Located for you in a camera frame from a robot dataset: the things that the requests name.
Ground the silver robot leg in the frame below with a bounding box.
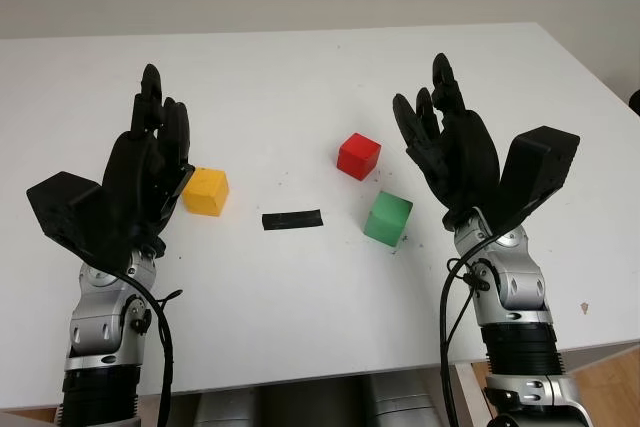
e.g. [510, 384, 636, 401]
[368, 375, 442, 427]
[192, 386, 261, 427]

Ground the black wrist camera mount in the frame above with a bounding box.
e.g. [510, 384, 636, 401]
[25, 170, 129, 274]
[492, 125, 582, 237]

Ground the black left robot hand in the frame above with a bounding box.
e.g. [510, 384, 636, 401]
[99, 64, 197, 256]

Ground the black tape strip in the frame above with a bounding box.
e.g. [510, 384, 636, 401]
[261, 207, 325, 232]

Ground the yellow cube block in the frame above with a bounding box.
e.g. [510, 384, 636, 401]
[180, 166, 231, 218]

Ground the silver left robot leg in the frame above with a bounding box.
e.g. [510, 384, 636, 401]
[192, 386, 261, 427]

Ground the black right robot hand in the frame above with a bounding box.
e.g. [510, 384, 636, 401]
[392, 52, 504, 227]

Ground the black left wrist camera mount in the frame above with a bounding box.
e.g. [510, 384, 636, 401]
[25, 170, 129, 274]

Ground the red cube block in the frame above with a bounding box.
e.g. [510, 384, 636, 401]
[335, 132, 383, 182]

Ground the green cube block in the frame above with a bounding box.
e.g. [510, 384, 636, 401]
[362, 190, 414, 248]

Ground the silver right robot leg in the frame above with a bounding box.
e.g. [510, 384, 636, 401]
[368, 375, 442, 427]

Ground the white table leg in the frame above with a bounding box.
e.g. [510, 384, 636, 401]
[453, 362, 489, 427]

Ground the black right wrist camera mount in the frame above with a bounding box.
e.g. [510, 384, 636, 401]
[492, 125, 582, 237]

